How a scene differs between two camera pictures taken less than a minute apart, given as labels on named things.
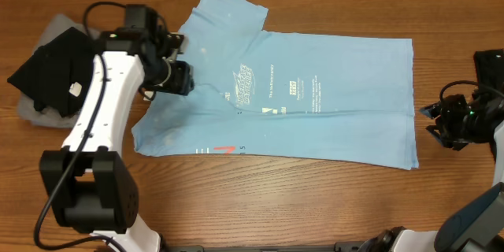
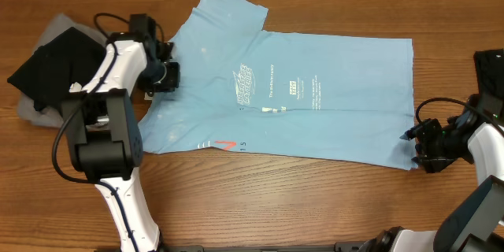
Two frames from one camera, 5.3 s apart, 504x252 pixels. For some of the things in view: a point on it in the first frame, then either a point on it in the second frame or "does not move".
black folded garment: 57,75 does not move
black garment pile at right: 490,67 does not move
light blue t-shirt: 257,90 does not move
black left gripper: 182,76 -> 172,79
